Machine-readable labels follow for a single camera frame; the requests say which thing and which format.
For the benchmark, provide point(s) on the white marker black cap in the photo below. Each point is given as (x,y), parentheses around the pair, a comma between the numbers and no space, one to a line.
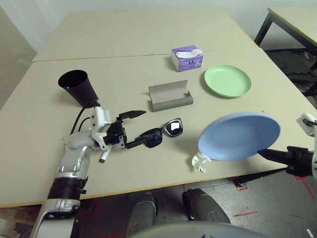
(104,157)

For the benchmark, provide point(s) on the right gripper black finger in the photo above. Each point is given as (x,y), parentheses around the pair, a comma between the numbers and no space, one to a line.
(275,155)

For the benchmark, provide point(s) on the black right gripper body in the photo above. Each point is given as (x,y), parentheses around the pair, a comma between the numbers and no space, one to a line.
(299,161)

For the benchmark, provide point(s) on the white tissue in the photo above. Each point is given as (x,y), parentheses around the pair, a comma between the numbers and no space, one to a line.
(199,163)

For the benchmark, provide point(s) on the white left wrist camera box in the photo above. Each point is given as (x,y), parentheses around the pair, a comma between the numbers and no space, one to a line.
(97,121)

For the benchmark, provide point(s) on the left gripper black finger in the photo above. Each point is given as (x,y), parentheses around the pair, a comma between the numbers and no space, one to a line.
(135,143)
(132,114)

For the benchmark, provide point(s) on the green plate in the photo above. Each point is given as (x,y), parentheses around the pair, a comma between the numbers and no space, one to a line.
(226,80)

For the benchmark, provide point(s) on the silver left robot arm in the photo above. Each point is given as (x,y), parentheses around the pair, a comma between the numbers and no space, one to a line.
(71,158)

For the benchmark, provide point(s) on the black sunglasses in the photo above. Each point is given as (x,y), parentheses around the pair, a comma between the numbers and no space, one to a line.
(173,127)

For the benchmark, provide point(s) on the grey robot right leg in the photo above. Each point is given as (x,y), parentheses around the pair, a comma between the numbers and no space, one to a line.
(205,208)

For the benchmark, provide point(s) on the grey robot torso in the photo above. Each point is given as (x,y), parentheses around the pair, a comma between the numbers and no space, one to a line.
(198,230)

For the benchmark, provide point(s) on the grey robot left leg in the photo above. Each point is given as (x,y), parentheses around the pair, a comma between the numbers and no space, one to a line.
(142,215)

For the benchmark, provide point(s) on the black plastic cup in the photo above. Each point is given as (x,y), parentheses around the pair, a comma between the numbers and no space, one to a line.
(79,91)

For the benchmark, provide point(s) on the grey robot leg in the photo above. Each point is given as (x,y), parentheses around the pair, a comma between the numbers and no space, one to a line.
(142,215)
(205,208)

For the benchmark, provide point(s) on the beige side table black frame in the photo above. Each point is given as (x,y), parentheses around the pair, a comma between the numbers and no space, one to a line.
(297,22)

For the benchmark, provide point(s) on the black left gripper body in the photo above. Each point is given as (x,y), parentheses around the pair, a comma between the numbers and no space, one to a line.
(115,134)

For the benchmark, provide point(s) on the blue plate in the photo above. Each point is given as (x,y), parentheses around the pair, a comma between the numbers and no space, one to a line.
(237,136)

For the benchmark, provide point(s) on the grey glasses case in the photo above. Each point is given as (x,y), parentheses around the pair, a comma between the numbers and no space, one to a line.
(173,104)

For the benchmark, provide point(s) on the purple tissue box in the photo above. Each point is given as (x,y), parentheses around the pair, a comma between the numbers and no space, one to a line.
(188,63)

